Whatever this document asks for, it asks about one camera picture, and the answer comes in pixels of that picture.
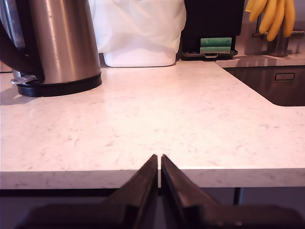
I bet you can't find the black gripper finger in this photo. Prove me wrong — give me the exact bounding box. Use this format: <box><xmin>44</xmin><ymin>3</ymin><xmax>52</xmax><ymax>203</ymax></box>
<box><xmin>161</xmin><ymin>154</ymin><xmax>222</xmax><ymax>229</ymax></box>
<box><xmin>101</xmin><ymin>154</ymin><xmax>158</xmax><ymax>229</ymax></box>

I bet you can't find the stainless steel electric kettle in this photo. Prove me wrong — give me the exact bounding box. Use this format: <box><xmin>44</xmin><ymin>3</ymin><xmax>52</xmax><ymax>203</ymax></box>
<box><xmin>0</xmin><ymin>0</ymin><xmax>102</xmax><ymax>84</ymax></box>

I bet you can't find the black round kettle base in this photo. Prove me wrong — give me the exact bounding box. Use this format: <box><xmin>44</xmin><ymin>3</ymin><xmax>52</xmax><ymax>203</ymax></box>
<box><xmin>16</xmin><ymin>77</ymin><xmax>103</xmax><ymax>98</ymax></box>

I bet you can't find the grey cabinet door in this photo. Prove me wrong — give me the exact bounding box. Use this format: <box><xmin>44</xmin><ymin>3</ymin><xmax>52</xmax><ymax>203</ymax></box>
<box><xmin>242</xmin><ymin>188</ymin><xmax>305</xmax><ymax>208</ymax></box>

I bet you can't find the stainless steel sink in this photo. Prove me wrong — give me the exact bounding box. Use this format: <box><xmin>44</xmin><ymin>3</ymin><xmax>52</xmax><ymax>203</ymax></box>
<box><xmin>215</xmin><ymin>53</ymin><xmax>305</xmax><ymax>107</ymax></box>

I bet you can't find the black sink caddy box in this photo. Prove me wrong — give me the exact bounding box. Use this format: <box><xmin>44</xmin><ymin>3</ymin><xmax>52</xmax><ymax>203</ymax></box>
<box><xmin>181</xmin><ymin>0</ymin><xmax>246</xmax><ymax>60</ymax></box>

